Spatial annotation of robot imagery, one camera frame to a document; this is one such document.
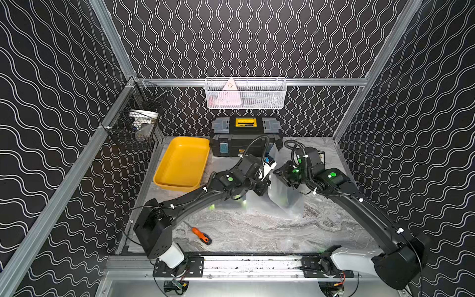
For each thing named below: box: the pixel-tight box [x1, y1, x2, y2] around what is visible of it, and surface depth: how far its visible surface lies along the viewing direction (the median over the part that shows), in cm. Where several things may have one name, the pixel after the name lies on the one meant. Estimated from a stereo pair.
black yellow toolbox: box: [210, 116, 283, 158], surface depth 103 cm
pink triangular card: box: [215, 77, 242, 106], surface depth 91 cm
